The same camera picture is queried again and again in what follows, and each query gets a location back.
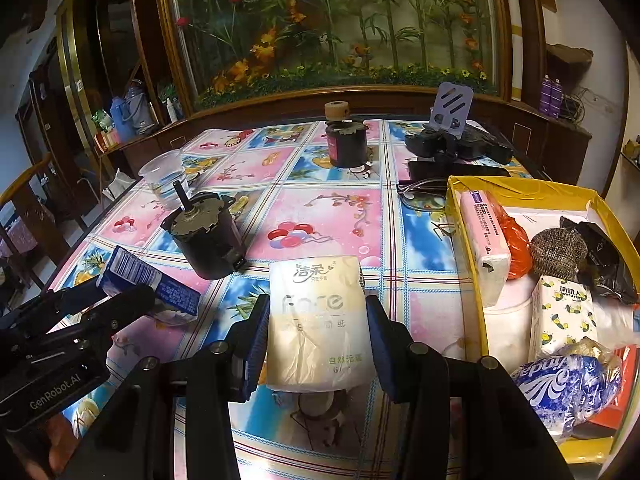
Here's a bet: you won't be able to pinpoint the pink white tissue pack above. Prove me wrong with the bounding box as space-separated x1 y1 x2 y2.
458 189 514 307

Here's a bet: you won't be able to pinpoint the green packet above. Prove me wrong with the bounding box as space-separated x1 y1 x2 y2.
91 109 117 133

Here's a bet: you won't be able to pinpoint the clear plastic cup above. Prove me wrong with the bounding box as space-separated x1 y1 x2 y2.
138 150 191 209

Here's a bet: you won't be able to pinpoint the white cloth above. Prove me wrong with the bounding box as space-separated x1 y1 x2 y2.
481 275 540 362

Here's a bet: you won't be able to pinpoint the eyeglasses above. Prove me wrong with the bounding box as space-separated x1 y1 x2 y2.
396 176 451 212

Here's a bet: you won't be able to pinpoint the speckled knit hat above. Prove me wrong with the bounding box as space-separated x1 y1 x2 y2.
528 226 589 279

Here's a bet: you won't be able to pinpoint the lemon print tissue pack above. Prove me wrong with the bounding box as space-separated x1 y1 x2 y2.
527 275 597 364

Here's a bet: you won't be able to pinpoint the white slotted phone stand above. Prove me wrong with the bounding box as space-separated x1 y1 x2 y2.
429 82 475 142

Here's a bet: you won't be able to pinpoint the artificial flower display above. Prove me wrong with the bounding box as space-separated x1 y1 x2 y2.
157 0 511 111

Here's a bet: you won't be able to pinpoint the dark bottle with cork lid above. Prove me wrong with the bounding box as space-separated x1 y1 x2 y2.
323 101 369 168

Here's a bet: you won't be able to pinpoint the blue thermos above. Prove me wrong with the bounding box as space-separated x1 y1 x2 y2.
109 94 132 142

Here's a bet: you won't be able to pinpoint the black electric motor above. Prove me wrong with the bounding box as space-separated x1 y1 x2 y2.
160 181 247 281

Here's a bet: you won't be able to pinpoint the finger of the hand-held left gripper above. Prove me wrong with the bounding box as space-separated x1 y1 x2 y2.
0 276 109 342
35 284 157 342

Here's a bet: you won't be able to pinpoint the gold cardboard box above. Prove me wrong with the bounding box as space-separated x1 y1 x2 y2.
444 174 640 467

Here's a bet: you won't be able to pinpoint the red mesh bag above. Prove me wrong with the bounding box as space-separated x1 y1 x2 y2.
501 211 534 282

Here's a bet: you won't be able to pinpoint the blue white tissue roll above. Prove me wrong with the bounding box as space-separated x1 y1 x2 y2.
509 339 624 444

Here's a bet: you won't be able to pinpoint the white plastic bag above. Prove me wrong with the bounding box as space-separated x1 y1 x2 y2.
102 167 138 201

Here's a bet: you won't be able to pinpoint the cream tissue pack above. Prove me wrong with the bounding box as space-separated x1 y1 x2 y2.
266 255 377 393

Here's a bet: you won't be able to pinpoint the wooden chair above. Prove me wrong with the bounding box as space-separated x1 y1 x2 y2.
0 152 58 306

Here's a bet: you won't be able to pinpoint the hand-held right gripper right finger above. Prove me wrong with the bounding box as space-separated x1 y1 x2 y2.
365 294 573 480

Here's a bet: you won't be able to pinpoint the black plastic bag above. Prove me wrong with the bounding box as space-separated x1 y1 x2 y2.
558 215 640 307

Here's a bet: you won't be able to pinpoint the black device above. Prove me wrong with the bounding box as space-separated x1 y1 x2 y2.
404 122 516 167

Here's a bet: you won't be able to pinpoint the blue tissue pack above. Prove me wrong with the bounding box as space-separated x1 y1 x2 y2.
96 245 202 327

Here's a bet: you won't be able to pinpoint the tangled cables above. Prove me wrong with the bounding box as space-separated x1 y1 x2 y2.
565 86 602 122

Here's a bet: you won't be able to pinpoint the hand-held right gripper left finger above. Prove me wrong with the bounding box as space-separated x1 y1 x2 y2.
64 294 272 480

